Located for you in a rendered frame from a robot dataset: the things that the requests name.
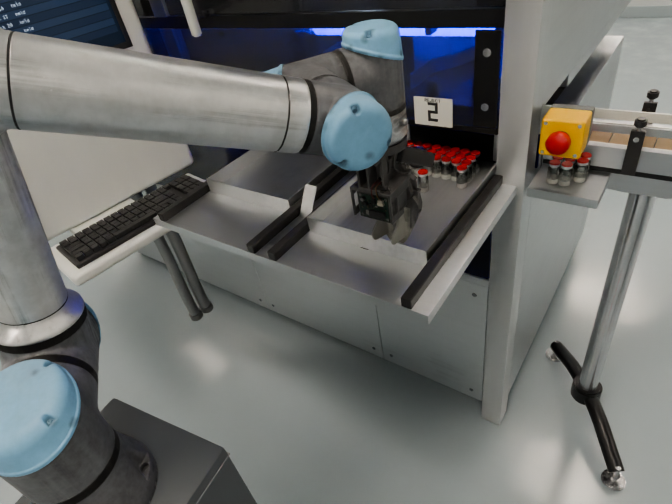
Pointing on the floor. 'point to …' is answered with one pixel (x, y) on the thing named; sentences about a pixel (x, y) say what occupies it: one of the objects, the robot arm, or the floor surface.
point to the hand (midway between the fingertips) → (399, 237)
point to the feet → (611, 477)
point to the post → (522, 103)
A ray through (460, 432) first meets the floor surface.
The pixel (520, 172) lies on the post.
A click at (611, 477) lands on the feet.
